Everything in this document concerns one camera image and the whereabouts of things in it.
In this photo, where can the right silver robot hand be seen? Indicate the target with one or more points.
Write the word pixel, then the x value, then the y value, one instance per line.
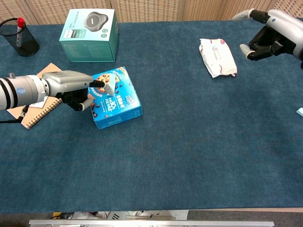
pixel 286 30

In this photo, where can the small white paper piece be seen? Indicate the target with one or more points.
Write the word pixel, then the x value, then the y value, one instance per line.
pixel 113 79

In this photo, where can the blue cookie box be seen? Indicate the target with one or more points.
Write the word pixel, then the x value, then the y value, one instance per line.
pixel 118 113

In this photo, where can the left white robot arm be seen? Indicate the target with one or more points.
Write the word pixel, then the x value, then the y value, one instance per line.
pixel 21 91

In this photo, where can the teal speaker product box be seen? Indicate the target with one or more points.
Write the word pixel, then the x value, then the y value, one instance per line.
pixel 87 50

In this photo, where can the white pink wet wipes pack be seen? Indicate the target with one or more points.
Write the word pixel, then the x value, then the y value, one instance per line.
pixel 219 59

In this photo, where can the light blue paper pad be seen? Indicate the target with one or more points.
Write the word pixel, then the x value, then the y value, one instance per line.
pixel 300 111

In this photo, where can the wicker folding screen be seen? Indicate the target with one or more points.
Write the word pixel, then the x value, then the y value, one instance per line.
pixel 151 10

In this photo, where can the blue felt table mat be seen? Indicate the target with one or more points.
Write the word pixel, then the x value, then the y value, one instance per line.
pixel 165 153

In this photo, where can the black mesh pen holder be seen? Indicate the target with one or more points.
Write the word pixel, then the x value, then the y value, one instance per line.
pixel 29 47

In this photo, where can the brown spiral notebook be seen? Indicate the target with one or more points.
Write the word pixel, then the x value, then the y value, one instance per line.
pixel 40 113

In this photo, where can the red capped marker pen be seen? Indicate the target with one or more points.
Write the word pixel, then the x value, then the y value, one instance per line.
pixel 20 22

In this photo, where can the aluminium profile rail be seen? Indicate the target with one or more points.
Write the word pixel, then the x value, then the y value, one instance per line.
pixel 151 223

